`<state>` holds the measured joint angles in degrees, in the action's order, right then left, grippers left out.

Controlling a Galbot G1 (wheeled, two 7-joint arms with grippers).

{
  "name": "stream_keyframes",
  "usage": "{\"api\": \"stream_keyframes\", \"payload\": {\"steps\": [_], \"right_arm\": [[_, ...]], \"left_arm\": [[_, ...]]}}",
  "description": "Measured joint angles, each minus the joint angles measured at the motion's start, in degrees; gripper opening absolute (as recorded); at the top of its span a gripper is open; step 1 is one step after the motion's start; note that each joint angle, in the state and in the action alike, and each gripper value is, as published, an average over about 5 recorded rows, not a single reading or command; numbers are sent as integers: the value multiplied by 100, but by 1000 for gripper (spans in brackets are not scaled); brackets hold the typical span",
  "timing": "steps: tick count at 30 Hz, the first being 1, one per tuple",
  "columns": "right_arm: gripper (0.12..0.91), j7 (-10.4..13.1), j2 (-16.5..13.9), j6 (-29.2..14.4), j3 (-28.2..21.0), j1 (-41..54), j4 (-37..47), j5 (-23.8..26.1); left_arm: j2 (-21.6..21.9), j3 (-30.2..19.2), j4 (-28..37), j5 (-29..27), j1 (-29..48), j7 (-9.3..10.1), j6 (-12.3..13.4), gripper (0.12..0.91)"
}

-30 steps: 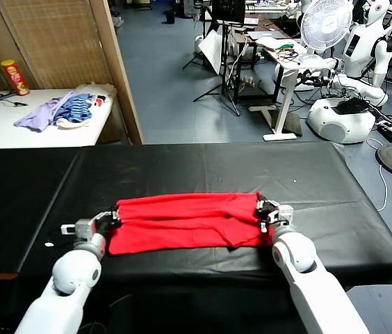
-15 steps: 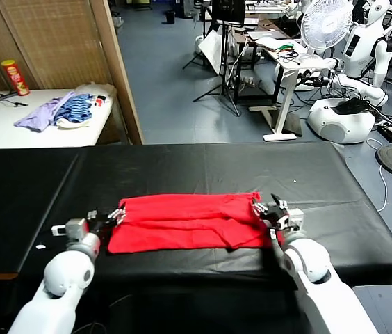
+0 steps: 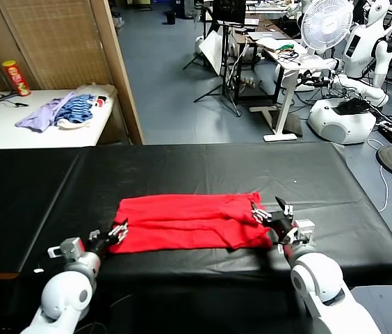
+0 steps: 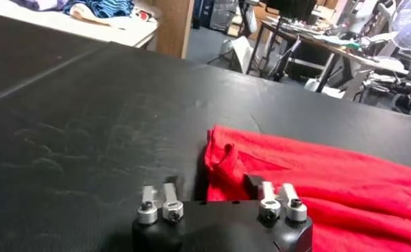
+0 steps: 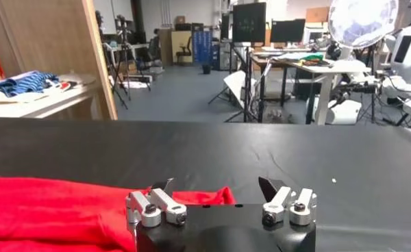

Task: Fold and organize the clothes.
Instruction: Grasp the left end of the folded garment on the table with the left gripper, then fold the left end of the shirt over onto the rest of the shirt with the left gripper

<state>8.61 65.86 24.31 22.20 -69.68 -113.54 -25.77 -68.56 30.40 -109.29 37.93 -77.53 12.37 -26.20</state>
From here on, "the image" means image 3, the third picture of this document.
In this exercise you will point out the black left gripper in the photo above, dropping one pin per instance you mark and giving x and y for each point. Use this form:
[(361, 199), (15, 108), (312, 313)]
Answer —
[(100, 245)]

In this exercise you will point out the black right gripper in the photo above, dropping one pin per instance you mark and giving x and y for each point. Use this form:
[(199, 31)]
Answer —
[(281, 229)]

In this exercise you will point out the red t-shirt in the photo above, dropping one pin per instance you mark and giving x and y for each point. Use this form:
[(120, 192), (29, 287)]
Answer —
[(182, 222)]

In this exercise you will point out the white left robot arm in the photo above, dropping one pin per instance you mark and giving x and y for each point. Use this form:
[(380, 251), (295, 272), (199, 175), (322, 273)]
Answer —
[(64, 299)]

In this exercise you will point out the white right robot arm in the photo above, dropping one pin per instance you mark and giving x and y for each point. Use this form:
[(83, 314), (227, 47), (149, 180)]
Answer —
[(321, 278)]

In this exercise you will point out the black table cover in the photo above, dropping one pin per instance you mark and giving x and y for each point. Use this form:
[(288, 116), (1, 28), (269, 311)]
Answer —
[(321, 167)]

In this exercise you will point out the black floor plate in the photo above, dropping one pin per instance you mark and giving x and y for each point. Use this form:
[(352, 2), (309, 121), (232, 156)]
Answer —
[(294, 126)]

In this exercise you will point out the white standing desk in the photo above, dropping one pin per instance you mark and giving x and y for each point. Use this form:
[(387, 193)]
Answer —
[(283, 104)]

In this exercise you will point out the white cloth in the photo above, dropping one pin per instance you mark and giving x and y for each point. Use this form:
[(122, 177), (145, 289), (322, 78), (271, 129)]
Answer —
[(71, 125)]

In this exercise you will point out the blue striped garment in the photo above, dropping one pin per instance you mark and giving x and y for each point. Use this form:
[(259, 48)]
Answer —
[(75, 109)]

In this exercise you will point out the beige power strip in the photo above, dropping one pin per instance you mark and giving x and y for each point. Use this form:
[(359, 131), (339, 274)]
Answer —
[(246, 82)]

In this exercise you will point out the purple garment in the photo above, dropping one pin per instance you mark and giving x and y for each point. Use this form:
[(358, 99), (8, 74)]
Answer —
[(40, 118)]

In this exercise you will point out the clear plastic bag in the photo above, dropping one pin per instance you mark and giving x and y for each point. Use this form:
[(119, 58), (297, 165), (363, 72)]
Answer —
[(89, 88)]

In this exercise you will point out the white side table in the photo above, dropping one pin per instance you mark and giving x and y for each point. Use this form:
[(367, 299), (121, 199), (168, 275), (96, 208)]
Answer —
[(1, 128)]

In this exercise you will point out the black tripod stand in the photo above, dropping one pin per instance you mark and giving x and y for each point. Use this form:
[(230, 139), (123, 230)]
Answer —
[(224, 52)]

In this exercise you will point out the white reflector board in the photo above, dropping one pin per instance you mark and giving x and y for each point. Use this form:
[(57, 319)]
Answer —
[(211, 52)]

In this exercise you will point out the silver laptop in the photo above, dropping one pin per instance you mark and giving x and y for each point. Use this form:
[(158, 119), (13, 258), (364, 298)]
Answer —
[(269, 35)]

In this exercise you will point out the red chips can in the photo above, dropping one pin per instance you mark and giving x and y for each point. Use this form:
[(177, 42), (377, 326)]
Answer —
[(16, 78)]

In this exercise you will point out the white humanoid robot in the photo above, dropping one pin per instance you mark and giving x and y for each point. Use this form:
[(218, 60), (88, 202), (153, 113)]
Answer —
[(356, 48)]

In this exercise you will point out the white round container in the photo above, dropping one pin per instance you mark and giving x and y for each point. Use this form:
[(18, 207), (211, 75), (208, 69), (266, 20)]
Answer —
[(199, 45)]

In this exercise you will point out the white electric fan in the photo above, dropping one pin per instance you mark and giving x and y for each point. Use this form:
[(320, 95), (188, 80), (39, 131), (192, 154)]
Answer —
[(327, 23)]

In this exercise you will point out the wooden folding screen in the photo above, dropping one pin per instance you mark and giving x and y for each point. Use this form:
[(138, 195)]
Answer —
[(60, 41)]

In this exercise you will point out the black monitor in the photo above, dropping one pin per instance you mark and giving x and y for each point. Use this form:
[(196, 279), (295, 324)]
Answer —
[(229, 10)]

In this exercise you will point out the black trash bin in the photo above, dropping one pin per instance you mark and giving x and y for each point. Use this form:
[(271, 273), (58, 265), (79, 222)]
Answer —
[(170, 18)]

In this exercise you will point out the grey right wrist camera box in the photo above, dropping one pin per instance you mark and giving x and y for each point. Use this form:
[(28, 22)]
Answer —
[(305, 231)]

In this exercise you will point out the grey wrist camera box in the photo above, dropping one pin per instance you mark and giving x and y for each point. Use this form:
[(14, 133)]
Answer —
[(69, 248), (305, 231)]

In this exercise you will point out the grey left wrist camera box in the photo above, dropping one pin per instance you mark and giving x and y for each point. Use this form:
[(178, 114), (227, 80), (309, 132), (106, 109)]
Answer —
[(69, 248)]

